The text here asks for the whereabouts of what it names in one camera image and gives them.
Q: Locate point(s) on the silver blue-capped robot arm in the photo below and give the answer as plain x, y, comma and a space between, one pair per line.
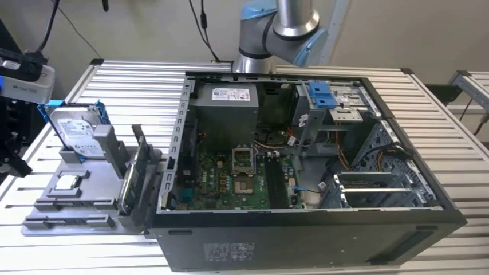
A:
257, 37

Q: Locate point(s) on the black RAM slot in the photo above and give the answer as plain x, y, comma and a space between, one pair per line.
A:
279, 183
270, 183
275, 183

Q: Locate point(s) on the hard disk in blue carrier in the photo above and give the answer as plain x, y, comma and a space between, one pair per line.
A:
73, 129

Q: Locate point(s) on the silver CPU chip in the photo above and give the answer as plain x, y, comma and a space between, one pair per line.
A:
67, 182

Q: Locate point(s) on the grey plastic parts rack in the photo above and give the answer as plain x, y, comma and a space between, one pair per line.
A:
99, 177

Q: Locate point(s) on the green graphics card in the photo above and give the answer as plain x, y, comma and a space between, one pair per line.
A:
139, 169

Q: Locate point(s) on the short black hanging plug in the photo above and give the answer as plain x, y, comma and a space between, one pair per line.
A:
105, 5

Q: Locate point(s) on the green motherboard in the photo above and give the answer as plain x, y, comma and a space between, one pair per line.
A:
209, 160

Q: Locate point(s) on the grey power supply unit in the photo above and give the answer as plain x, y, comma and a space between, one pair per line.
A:
226, 120

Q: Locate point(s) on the CPU socket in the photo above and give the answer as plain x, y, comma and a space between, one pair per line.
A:
245, 186

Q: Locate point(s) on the thin metal locking lever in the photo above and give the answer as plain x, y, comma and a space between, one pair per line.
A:
255, 159

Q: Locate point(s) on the grey metal drive cage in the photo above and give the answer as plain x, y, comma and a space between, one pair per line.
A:
315, 126

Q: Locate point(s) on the blue plastic drive latch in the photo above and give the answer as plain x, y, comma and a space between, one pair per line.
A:
318, 88
327, 103

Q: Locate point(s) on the black open PC case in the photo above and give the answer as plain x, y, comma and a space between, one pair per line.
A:
306, 243

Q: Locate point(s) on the grey metal disk bay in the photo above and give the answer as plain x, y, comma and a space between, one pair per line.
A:
367, 190

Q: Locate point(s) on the aluminium slat side table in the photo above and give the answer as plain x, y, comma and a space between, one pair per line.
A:
472, 83

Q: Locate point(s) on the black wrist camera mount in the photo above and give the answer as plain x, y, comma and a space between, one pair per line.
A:
27, 61

